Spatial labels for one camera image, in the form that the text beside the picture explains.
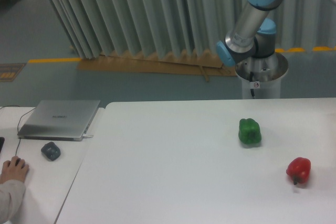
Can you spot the person's hand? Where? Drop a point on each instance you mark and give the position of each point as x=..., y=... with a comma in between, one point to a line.
x=11, y=172

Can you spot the black computer mouse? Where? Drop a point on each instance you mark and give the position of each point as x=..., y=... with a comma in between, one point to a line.
x=20, y=163

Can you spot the grey sleeved forearm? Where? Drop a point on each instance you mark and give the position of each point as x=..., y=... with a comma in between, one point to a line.
x=12, y=192

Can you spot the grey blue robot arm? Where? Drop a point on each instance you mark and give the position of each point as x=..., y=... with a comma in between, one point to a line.
x=252, y=35

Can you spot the black keyboard edge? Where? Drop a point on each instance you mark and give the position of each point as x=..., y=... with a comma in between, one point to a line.
x=2, y=140

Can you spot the dark grey round device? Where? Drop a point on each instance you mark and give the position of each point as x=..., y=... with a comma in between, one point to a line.
x=51, y=151

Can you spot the silver closed laptop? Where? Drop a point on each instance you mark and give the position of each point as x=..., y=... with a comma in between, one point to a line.
x=60, y=120

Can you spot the white usb plug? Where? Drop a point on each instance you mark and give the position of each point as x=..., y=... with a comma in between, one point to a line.
x=87, y=136

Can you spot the pale green curtain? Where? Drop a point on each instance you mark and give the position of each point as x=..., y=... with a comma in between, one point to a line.
x=148, y=29

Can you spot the brown cardboard sheet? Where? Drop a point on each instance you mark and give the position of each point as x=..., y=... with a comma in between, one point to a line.
x=207, y=65

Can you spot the green bell pepper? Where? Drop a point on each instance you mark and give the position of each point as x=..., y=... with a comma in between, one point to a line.
x=249, y=132

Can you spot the red bell pepper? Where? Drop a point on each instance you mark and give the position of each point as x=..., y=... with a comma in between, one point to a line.
x=299, y=170

